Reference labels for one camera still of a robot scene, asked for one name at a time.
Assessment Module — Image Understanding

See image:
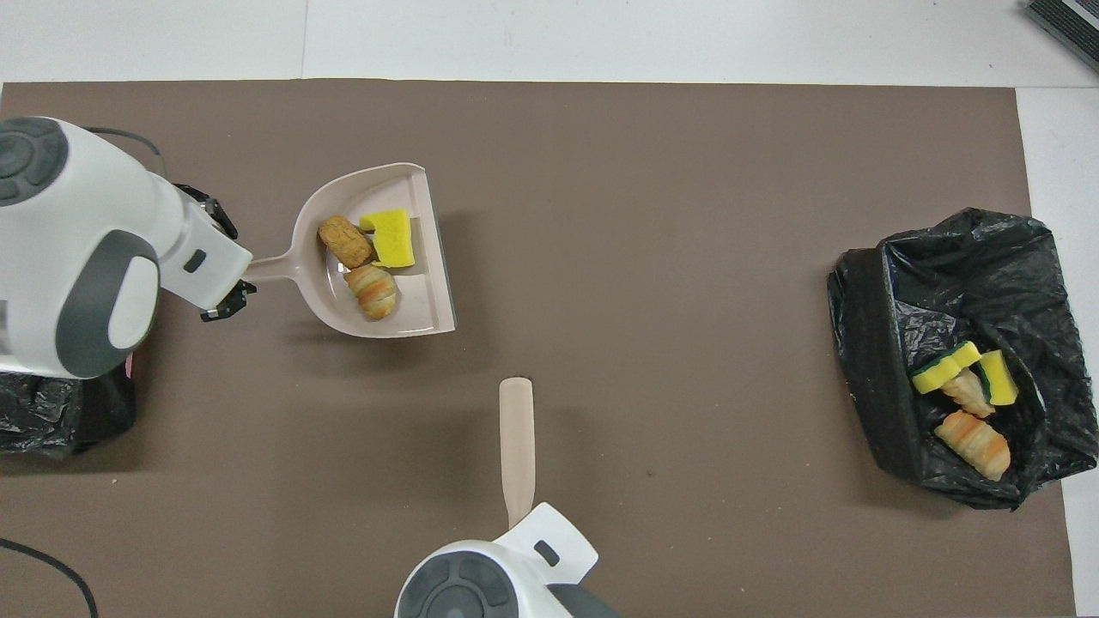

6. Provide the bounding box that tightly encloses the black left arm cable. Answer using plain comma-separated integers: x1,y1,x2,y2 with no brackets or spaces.
0,537,100,618

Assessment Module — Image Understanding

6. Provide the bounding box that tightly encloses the beige brush with black bristles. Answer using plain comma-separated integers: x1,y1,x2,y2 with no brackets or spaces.
499,377,537,530

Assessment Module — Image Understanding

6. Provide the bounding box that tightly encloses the brown croquette nugget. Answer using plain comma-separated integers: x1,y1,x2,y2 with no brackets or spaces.
317,215,376,270

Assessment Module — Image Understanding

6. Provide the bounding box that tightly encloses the beige plastic dustpan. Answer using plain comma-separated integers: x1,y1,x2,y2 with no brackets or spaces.
243,162,458,339

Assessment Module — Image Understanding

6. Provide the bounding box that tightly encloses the orange striped toy croissant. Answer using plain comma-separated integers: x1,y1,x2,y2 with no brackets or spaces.
933,409,1012,482

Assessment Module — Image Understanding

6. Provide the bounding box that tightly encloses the pale fried food piece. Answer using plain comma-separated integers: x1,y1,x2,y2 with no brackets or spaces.
343,264,400,322

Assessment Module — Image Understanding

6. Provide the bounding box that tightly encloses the yellow sponge piece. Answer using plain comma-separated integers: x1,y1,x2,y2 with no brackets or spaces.
358,209,417,270
911,341,983,396
979,349,1020,407

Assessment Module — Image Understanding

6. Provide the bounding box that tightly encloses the pale striped toy croissant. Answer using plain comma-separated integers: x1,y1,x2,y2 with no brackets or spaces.
940,369,997,419

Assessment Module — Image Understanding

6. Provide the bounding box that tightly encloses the right black trash bag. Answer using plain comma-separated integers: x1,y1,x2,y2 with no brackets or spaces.
828,206,1099,510

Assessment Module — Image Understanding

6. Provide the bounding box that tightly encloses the black trash bag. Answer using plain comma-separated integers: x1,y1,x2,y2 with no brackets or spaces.
828,206,1099,510
0,343,138,458

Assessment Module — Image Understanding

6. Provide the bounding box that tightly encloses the dark grey ribbed device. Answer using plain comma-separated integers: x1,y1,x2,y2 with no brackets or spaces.
1022,0,1099,74

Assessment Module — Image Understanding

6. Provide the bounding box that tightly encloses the left black trash bag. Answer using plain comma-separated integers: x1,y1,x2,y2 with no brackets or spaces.
0,343,138,458

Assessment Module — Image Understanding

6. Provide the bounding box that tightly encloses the brown table mat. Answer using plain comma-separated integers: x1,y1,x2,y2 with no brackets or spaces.
0,80,1078,618

